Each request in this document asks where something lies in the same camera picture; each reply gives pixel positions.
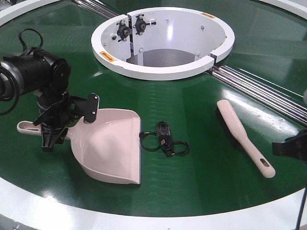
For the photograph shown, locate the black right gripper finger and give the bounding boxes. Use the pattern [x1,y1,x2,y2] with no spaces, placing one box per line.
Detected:
[272,129,307,163]

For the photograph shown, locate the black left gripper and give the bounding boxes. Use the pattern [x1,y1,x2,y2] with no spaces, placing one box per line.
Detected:
[33,92,85,152]

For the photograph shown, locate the pink plastic dustpan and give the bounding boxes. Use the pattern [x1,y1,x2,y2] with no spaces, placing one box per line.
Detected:
[16,108,142,185]

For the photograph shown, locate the pink hand brush black bristles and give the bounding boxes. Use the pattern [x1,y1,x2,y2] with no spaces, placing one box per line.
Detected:
[217,100,276,178]

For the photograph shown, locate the black usb cable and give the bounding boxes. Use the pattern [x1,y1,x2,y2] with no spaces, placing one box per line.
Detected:
[139,121,190,158]

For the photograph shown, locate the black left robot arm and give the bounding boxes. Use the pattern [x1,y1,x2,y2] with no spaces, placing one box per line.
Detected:
[0,48,86,151]

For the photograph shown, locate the white outer conveyor rim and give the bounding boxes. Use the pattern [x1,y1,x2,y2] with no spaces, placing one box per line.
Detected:
[0,179,304,230]

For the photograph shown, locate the chrome roller bars right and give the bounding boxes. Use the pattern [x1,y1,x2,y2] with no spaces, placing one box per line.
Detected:
[207,66,307,127]

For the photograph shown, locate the chrome roller bars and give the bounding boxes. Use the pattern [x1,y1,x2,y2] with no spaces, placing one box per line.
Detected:
[207,66,307,127]
[73,0,119,19]

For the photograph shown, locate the orange warning sticker left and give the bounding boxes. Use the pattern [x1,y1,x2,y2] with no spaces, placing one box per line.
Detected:
[99,51,116,62]

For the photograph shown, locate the orange warning sticker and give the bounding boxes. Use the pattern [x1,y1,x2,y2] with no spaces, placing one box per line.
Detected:
[99,51,116,62]
[201,12,215,19]

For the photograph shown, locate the chrome roller bars top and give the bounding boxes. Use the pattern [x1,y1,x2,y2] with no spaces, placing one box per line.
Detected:
[73,0,119,19]

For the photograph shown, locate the orange warning sticker top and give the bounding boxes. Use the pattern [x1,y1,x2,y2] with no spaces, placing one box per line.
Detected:
[201,12,215,19]

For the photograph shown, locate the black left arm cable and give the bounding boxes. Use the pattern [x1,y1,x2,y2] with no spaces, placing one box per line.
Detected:
[0,28,44,115]

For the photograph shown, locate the black bearing mount left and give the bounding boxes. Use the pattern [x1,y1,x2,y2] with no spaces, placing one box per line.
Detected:
[117,20,130,42]

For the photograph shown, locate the black bearing mount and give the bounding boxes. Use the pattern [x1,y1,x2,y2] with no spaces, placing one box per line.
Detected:
[134,14,147,35]
[117,20,130,42]

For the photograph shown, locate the black bearing mount right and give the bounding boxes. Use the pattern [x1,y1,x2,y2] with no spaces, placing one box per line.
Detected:
[134,14,147,35]

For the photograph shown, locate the white central ring housing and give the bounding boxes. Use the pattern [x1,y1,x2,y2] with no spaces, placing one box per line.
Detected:
[91,7,235,81]

